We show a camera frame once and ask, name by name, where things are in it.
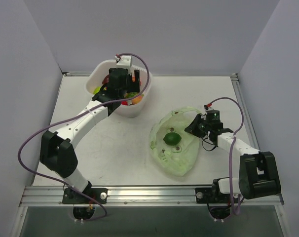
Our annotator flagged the green apple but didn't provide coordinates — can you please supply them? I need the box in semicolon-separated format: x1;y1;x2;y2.
93;86;101;94

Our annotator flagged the dark green lime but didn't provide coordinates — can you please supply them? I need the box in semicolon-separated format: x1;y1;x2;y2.
163;132;182;146

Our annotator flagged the light green plastic bag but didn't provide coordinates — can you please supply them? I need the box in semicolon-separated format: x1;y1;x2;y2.
149;107;201;177

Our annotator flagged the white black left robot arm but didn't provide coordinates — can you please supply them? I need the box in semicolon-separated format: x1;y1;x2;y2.
40;68;140;203

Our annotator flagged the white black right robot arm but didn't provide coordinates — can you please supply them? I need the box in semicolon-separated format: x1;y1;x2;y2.
185;110;281;202

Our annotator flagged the dark red apple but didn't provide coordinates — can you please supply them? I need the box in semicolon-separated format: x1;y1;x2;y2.
102;75;109;84

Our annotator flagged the green grape bunch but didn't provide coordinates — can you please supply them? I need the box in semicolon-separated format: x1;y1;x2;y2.
125;92;144;98

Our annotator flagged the small peach in basket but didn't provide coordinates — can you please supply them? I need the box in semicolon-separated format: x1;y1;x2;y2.
131;96;143;105

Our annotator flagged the white plastic basket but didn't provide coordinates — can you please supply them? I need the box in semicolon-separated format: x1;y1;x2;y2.
86;59;152;118

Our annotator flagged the black short right cable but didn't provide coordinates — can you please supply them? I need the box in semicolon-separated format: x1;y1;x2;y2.
201;137;218;152

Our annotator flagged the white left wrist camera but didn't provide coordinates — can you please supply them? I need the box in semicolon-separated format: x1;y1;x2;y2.
115;55;132;71

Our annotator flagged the aluminium table frame rail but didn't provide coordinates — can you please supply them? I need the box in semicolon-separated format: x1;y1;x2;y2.
230;74;260;150

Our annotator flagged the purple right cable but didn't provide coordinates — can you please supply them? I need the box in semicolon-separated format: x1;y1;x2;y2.
208;97;245;215

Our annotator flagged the purple cable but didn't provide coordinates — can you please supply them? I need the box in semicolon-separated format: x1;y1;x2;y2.
208;97;245;215
17;52;151;222

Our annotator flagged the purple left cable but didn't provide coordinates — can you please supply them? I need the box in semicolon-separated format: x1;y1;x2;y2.
17;52;151;222

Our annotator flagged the front aluminium mounting rail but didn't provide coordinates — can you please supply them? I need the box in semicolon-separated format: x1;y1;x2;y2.
20;185;285;207

